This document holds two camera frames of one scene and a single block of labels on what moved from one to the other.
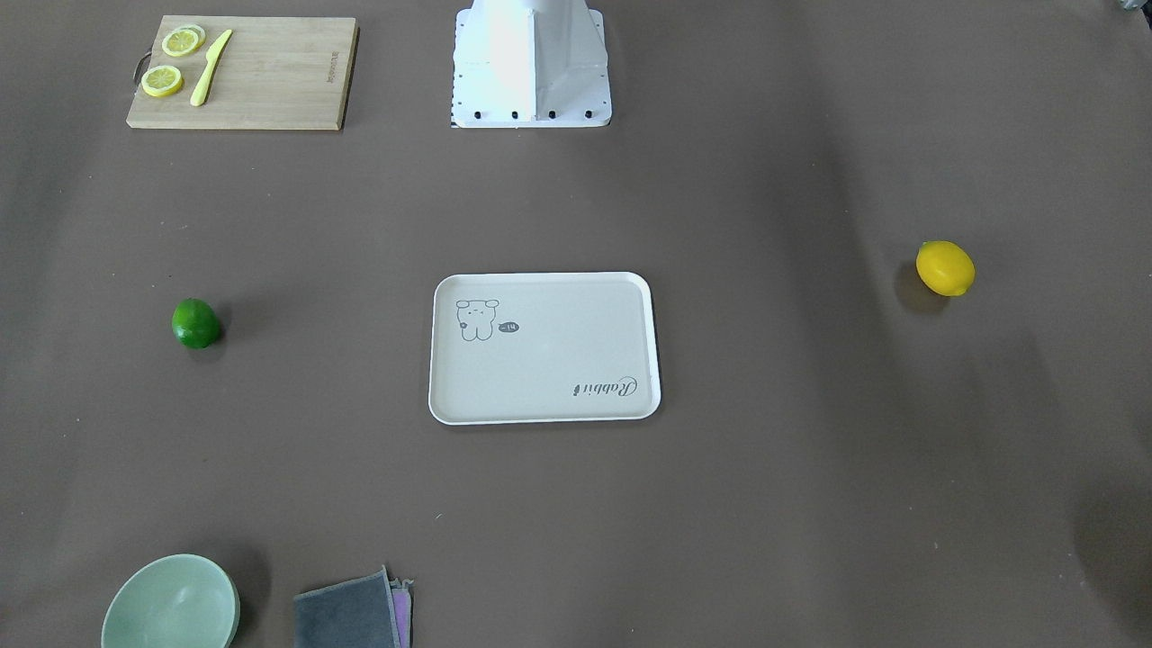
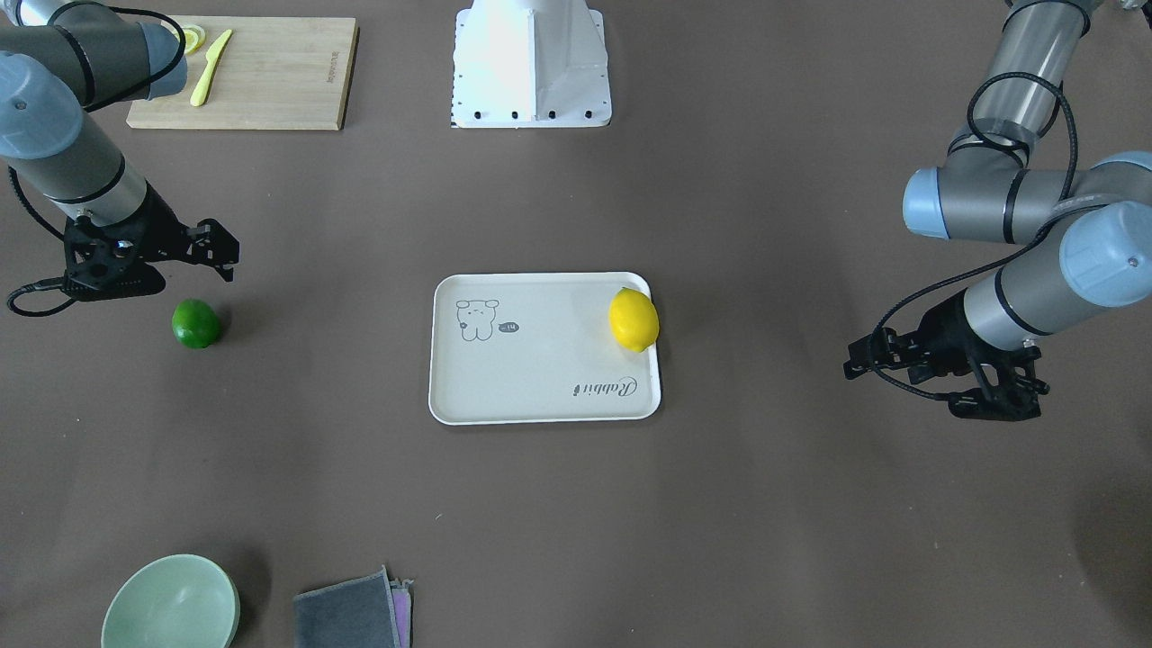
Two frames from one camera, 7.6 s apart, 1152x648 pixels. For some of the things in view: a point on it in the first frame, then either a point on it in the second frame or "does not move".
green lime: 195,323 does not move
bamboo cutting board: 271,73 does not move
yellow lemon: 944,267 to 634,319
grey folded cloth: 357,613 does not move
